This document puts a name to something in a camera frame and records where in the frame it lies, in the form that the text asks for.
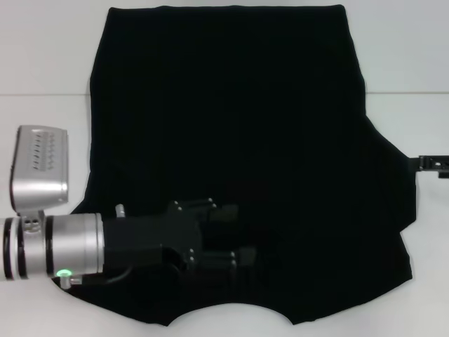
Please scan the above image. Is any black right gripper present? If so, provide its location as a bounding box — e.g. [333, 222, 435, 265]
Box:
[409, 154, 449, 179]

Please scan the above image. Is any black shirt with FREE print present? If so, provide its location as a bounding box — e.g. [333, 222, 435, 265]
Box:
[51, 4, 420, 319]

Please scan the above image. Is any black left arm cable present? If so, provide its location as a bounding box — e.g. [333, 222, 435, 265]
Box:
[58, 265, 134, 289]

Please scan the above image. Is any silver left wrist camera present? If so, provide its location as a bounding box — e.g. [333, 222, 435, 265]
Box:
[8, 124, 70, 230]

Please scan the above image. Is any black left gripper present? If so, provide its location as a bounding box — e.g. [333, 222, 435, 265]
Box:
[101, 199, 259, 282]

